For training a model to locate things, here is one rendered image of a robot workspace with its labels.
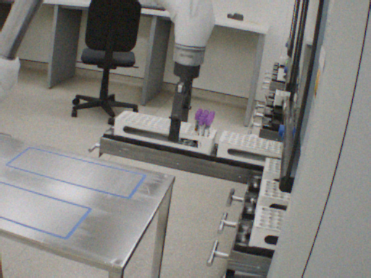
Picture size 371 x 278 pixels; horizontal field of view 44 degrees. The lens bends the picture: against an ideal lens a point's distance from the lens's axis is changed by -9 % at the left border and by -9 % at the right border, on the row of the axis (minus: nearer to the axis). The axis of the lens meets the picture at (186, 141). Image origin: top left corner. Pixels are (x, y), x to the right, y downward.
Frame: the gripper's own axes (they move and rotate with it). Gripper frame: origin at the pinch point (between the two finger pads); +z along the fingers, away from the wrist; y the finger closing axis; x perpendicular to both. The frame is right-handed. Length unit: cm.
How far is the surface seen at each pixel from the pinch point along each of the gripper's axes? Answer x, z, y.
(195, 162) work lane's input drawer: 7.5, 6.6, 6.9
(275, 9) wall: 17, -22, -350
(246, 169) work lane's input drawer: 22.4, 5.6, 6.9
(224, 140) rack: 14.4, -0.5, 3.8
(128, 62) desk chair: -88, 34, -230
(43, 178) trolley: -23.4, 3.7, 43.9
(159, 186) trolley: 3.1, 3.8, 32.9
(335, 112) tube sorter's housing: 36, -31, 65
